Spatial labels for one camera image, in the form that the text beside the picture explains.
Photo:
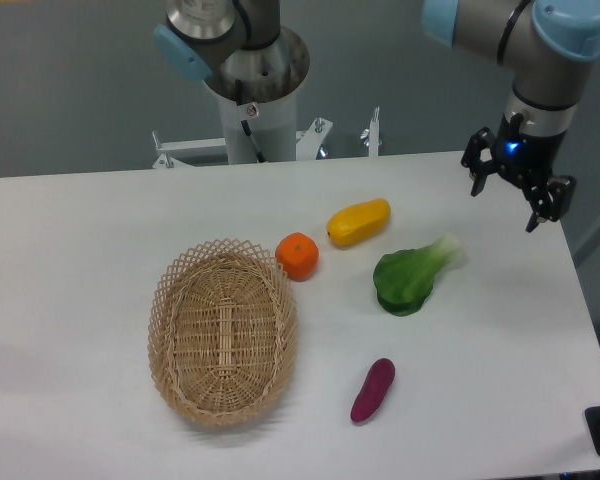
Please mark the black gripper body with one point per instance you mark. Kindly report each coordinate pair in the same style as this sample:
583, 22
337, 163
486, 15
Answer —
522, 159

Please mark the white metal base frame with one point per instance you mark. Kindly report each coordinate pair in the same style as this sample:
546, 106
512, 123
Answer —
310, 145

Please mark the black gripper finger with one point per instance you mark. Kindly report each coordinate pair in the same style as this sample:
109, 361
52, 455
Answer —
479, 169
549, 200

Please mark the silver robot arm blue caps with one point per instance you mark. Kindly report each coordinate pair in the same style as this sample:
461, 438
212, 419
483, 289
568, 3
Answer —
254, 66

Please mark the orange tangerine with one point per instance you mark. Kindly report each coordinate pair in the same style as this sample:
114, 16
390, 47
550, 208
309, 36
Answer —
299, 255

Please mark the yellow mango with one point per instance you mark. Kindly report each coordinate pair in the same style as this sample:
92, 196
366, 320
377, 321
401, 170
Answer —
358, 222

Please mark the oval wicker basket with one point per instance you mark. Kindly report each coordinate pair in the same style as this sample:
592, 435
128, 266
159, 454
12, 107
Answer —
222, 333

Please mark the purple sweet potato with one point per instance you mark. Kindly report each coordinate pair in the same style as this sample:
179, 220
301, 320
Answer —
376, 385

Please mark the green bok choy vegetable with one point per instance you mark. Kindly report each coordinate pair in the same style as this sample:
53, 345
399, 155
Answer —
405, 279

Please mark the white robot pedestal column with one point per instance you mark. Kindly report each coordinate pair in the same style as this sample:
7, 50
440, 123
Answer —
259, 132

